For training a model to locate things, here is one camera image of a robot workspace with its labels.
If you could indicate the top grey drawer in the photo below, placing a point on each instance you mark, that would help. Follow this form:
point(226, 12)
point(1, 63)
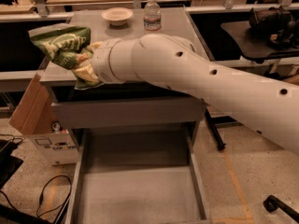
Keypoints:
point(131, 112)

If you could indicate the open middle drawer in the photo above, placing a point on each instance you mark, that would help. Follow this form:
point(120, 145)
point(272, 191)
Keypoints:
point(149, 176)

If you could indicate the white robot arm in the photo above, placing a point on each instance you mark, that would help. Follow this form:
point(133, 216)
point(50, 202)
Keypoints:
point(166, 61)

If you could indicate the white ceramic bowl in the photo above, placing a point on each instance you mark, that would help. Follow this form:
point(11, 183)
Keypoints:
point(117, 16)

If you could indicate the black chair base wheel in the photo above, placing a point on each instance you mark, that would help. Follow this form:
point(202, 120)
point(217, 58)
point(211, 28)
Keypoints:
point(272, 203)

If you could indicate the black device on table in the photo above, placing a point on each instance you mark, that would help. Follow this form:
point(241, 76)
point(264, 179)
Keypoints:
point(281, 27)

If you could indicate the black side table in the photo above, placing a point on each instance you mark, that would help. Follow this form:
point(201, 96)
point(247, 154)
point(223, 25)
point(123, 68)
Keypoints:
point(258, 44)

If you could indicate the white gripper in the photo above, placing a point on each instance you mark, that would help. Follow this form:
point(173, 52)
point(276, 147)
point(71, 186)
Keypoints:
point(101, 63)

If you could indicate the cardboard box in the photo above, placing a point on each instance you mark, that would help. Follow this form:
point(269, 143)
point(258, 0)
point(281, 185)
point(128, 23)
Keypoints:
point(35, 120)

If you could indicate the green jalapeno chip bag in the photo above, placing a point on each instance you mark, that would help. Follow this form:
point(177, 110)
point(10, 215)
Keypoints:
point(65, 45)

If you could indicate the clear plastic water bottle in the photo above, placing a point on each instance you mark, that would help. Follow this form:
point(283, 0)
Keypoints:
point(152, 16)

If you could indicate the grey drawer cabinet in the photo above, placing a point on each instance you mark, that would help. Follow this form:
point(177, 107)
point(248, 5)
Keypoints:
point(60, 82)

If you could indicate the black equipment at left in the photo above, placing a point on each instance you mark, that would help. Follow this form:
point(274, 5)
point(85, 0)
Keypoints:
point(8, 166)

